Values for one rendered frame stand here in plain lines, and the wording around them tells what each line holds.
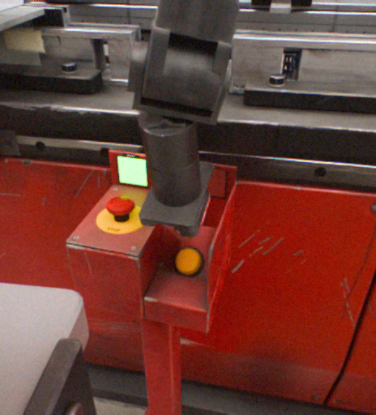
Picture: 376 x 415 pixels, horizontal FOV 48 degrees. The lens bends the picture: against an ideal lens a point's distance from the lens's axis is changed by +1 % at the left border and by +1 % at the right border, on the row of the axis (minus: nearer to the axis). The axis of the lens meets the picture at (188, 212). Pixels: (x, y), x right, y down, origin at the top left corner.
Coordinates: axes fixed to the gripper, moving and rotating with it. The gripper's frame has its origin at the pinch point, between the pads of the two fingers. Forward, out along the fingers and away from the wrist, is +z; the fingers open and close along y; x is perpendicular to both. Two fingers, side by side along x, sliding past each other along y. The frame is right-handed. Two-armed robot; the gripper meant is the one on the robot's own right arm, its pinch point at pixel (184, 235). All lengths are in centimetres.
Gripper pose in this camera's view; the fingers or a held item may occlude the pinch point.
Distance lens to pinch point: 56.2
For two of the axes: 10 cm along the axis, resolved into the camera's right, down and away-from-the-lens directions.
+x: -9.6, -1.5, 2.3
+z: 0.8, 6.4, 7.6
